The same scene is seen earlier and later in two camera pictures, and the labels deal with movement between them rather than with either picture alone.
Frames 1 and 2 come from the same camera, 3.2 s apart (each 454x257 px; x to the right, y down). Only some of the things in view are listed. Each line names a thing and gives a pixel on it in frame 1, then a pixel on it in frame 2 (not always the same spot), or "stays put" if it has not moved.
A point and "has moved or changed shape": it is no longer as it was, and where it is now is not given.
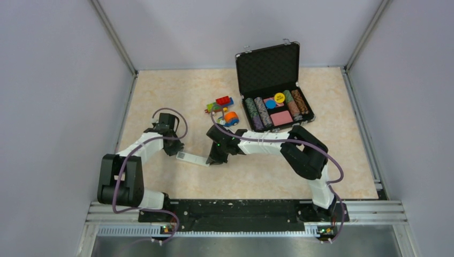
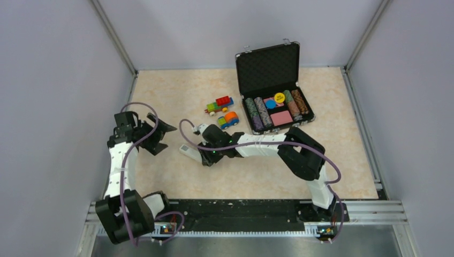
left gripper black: (172, 151) → (152, 146)
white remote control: (193, 158) has moved or changed shape
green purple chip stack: (254, 114) stays put
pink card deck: (281, 118) stays put
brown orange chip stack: (300, 101) stays put
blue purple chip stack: (263, 112) stays put
